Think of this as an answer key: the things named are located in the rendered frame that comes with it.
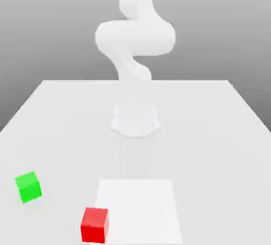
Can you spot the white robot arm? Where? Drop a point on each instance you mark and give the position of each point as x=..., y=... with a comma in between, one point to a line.
x=135, y=37

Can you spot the small red cube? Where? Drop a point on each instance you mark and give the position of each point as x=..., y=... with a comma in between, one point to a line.
x=94, y=226

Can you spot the small green cube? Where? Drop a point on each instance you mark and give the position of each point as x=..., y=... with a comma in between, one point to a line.
x=28, y=187

